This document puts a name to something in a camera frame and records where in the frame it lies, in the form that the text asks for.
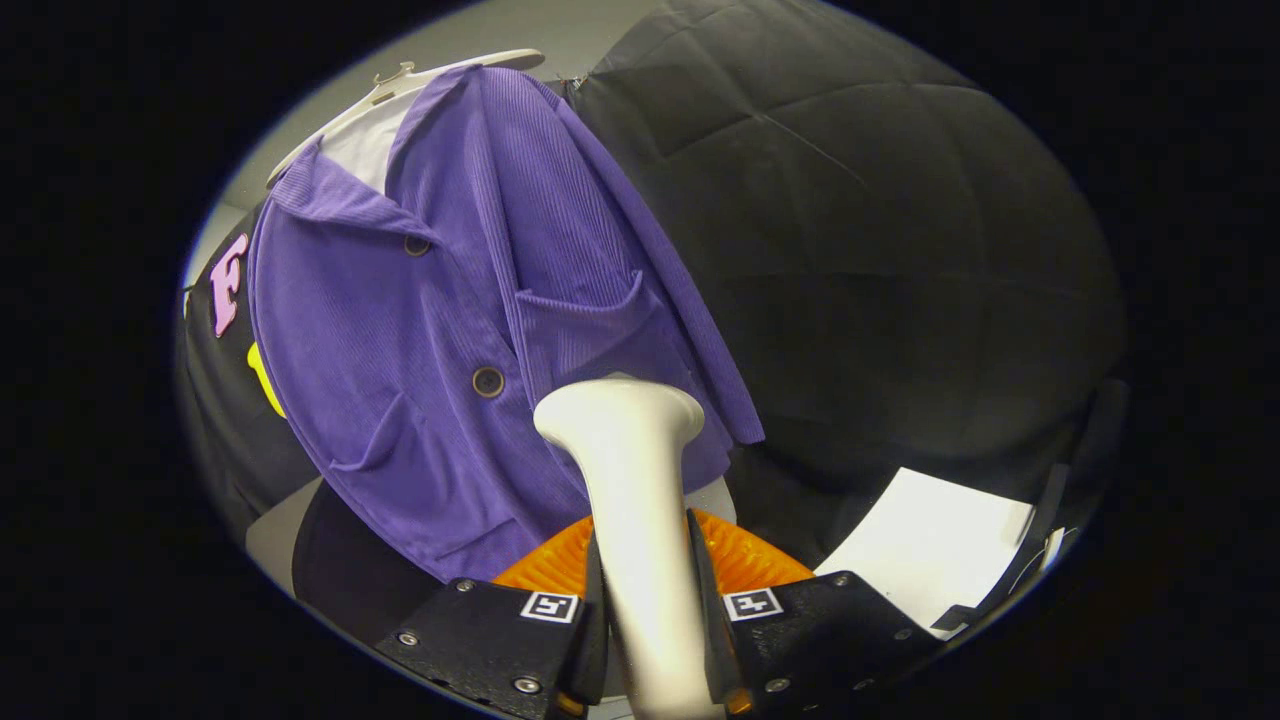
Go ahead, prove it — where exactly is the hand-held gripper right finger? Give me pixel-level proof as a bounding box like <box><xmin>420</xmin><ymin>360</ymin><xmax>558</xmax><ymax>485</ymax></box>
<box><xmin>688</xmin><ymin>508</ymin><xmax>941</xmax><ymax>717</ymax></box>

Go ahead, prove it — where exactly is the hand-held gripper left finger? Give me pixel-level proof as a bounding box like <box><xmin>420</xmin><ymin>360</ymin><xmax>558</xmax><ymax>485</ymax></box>
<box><xmin>372</xmin><ymin>515</ymin><xmax>609</xmax><ymax>720</ymax></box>

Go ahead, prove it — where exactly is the white garment steamer head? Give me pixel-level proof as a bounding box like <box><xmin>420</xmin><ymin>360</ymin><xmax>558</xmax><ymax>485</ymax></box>
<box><xmin>533</xmin><ymin>375</ymin><xmax>726</xmax><ymax>720</ymax></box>

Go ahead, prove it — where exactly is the purple corduroy jacket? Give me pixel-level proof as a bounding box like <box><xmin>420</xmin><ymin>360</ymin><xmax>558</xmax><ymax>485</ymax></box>
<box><xmin>247</xmin><ymin>65</ymin><xmax>766</xmax><ymax>584</ymax></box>

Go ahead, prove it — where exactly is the white clothes hanger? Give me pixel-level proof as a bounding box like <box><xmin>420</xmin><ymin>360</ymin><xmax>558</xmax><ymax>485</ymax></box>
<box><xmin>265</xmin><ymin>48</ymin><xmax>546</xmax><ymax>186</ymax></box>

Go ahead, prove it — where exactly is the white flat board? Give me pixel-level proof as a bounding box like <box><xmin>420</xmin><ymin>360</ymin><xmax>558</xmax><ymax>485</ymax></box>
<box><xmin>815</xmin><ymin>467</ymin><xmax>1036</xmax><ymax>641</ymax></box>

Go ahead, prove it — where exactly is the gray cabinet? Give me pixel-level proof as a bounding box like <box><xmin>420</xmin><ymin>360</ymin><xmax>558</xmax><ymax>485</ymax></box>
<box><xmin>247</xmin><ymin>478</ymin><xmax>441</xmax><ymax>646</ymax></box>

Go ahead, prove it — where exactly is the black strip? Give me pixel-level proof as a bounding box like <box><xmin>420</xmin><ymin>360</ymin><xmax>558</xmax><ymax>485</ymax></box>
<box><xmin>930</xmin><ymin>380</ymin><xmax>1131</xmax><ymax>641</ymax></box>

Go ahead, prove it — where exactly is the white inner shirt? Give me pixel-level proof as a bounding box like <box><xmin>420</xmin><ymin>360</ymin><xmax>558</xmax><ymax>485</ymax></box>
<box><xmin>320</xmin><ymin>88</ymin><xmax>738</xmax><ymax>526</ymax></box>

